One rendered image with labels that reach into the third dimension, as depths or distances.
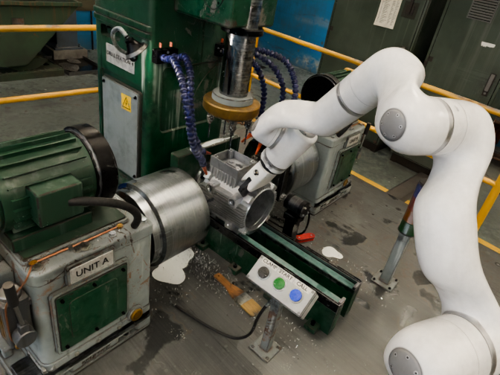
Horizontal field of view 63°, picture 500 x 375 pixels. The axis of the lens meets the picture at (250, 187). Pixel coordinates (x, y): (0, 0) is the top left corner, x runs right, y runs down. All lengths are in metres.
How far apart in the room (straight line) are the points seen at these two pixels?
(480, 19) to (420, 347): 3.65
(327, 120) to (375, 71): 0.17
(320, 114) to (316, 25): 6.37
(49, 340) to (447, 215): 0.84
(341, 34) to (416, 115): 4.10
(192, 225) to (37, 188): 0.45
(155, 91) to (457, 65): 3.31
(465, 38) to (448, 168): 3.46
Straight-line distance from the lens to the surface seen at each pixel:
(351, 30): 4.69
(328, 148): 1.64
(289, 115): 0.99
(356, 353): 1.31
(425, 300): 1.59
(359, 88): 0.86
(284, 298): 1.01
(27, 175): 0.86
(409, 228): 1.41
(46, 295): 0.94
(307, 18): 7.41
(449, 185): 0.76
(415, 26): 4.37
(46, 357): 1.08
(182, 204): 1.12
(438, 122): 0.70
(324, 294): 1.24
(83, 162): 0.90
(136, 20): 1.31
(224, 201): 1.31
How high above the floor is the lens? 1.76
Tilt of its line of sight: 31 degrees down
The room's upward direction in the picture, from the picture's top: 11 degrees clockwise
